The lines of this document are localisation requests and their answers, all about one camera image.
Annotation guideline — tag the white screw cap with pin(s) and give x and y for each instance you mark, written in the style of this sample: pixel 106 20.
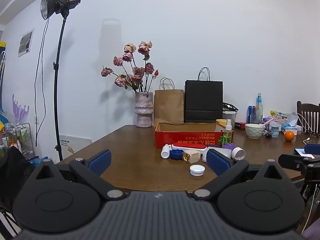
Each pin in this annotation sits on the white screw cap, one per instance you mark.
pixel 197 170

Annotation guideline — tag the blue drink can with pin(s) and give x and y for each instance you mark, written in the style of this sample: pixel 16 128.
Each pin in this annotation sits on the blue drink can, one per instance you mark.
pixel 250 114

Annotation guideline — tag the black studio light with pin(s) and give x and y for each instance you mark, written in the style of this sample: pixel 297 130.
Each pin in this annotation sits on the black studio light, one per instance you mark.
pixel 63 2

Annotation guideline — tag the phone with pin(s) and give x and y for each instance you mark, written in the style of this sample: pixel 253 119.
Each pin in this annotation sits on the phone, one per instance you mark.
pixel 303 153

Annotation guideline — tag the small white bottle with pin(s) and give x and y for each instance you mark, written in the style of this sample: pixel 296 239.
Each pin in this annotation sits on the small white bottle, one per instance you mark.
pixel 165 152

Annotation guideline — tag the orange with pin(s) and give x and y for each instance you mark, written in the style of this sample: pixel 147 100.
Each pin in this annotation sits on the orange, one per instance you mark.
pixel 289 136

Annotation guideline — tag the red cardboard box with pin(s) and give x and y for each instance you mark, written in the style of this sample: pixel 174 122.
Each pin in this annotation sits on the red cardboard box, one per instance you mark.
pixel 187 136

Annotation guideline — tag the blue packet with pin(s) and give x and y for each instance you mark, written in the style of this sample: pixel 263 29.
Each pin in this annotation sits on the blue packet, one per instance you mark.
pixel 37 161

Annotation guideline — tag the purple round object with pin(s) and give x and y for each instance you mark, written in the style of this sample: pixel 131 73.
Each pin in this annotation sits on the purple round object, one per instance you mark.
pixel 228 146

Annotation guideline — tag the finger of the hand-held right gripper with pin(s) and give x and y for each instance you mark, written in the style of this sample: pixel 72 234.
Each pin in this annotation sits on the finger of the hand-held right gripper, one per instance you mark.
pixel 292 162

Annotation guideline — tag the blue screw cap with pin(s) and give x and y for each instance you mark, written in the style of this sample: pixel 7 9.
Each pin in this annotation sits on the blue screw cap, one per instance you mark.
pixel 176 154

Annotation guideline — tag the clear container with black lid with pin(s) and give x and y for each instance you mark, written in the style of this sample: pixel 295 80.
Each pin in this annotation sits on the clear container with black lid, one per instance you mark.
pixel 231 115

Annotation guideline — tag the brown paper bag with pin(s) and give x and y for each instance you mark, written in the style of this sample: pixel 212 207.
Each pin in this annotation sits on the brown paper bag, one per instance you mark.
pixel 168 106

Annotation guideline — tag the wall poster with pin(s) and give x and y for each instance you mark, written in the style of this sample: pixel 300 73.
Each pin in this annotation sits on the wall poster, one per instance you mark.
pixel 26 42

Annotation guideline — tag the dark cloth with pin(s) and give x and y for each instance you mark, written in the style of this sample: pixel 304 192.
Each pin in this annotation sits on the dark cloth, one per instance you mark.
pixel 13 175

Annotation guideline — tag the white cup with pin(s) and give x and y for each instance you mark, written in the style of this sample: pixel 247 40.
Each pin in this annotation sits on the white cup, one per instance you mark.
pixel 275 132

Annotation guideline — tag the white round jar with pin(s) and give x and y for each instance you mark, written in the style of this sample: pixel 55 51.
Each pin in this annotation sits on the white round jar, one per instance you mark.
pixel 238 153

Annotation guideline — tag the white panel heater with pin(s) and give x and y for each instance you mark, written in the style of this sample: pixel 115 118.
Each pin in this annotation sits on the white panel heater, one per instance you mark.
pixel 75 145

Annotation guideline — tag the white ceramic bowl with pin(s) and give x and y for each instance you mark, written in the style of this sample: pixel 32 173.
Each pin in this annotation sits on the white ceramic bowl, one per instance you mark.
pixel 254 131

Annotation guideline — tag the green snack packet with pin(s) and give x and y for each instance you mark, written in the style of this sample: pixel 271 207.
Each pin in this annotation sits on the green snack packet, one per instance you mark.
pixel 278 114

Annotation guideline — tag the purple plastic item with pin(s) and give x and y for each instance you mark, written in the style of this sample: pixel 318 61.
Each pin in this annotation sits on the purple plastic item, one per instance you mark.
pixel 267 119

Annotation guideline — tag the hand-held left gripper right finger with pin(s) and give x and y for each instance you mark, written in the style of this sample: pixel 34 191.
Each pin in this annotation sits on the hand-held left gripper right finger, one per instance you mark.
pixel 218 162

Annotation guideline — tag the dark wooden chair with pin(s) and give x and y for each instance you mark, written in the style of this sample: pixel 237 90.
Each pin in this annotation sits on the dark wooden chair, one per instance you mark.
pixel 308 116

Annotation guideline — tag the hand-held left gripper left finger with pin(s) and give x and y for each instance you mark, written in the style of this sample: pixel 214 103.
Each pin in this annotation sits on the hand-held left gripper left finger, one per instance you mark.
pixel 100 160

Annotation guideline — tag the pink stone vase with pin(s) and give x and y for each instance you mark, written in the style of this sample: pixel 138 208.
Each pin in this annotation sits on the pink stone vase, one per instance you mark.
pixel 143 110

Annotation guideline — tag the pink spoon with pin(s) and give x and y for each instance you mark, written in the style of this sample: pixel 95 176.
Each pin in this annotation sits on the pink spoon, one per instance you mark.
pixel 270 122

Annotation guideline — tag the clear glass bottle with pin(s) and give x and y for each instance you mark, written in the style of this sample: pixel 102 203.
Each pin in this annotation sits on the clear glass bottle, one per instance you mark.
pixel 259 111

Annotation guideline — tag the purple wall decal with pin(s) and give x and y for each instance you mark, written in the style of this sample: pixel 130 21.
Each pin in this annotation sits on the purple wall decal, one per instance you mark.
pixel 20 108

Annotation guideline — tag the red and white lint brush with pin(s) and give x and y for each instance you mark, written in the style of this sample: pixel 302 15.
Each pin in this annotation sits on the red and white lint brush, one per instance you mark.
pixel 190 145

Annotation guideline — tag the small wooden block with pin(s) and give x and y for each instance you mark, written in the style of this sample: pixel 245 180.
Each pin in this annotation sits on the small wooden block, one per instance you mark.
pixel 192 156

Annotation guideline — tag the dark red flat box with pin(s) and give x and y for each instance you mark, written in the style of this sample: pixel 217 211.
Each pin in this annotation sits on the dark red flat box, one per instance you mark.
pixel 240 125

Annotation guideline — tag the dried pink flowers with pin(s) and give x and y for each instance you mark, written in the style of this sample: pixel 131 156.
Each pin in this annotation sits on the dried pink flowers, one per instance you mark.
pixel 137 72

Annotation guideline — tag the tissue pack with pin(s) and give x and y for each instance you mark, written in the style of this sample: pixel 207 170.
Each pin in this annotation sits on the tissue pack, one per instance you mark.
pixel 292 123

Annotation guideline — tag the green spray bottle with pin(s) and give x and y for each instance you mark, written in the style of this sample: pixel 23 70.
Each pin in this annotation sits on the green spray bottle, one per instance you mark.
pixel 226 135

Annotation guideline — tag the black paper bag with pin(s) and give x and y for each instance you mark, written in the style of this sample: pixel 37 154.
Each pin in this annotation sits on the black paper bag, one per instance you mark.
pixel 203 100

